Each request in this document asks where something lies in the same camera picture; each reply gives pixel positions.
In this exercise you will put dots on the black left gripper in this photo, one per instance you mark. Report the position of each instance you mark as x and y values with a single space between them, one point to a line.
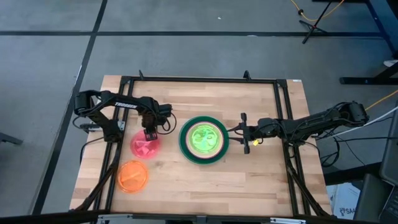
155 115

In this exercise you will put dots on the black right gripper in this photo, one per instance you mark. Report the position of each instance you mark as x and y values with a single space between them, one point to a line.
261 129

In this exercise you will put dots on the translucent red-pink plate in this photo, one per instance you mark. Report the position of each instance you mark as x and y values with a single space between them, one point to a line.
141 147

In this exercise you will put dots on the large dark green plate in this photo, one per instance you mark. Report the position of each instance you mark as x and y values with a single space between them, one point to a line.
182 141

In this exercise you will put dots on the pale pink plastic plate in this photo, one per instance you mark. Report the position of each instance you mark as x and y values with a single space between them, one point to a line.
188 140

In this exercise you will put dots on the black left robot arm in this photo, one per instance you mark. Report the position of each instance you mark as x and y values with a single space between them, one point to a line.
124 104

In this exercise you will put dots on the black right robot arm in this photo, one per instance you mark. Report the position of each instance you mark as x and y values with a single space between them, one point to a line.
320 119

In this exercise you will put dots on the small yellow tag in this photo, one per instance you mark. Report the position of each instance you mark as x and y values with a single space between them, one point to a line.
256 142

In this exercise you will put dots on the translucent orange plate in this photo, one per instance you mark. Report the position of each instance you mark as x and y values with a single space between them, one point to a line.
132 176

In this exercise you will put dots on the white printed box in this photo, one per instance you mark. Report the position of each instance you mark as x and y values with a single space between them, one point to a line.
345 199

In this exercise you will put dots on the black tripod stand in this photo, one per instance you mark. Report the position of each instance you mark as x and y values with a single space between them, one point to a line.
312 28

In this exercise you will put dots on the black crossbar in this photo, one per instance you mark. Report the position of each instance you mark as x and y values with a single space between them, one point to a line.
46 215

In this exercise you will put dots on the dark furniture foot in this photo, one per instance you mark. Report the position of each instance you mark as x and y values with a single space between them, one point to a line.
11 139

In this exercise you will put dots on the dark grey bin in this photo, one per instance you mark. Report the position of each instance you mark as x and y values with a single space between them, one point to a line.
371 199

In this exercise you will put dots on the grey monitor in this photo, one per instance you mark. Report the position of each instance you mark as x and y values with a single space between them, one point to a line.
391 149

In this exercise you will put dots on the white shoe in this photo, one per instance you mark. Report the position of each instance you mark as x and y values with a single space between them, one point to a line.
391 63

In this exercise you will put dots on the dark keyboard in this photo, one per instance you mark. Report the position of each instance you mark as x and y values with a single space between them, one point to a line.
391 207

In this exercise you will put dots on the small black frame bracket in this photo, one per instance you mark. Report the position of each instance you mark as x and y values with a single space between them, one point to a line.
247 74
141 75

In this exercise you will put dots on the black metal table frame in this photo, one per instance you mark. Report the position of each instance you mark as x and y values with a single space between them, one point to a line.
199 79

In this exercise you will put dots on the silver metal bracket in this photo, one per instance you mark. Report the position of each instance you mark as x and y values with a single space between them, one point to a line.
287 220
115 217

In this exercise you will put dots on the dark blue desk frame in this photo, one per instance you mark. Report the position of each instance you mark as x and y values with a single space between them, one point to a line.
384 28

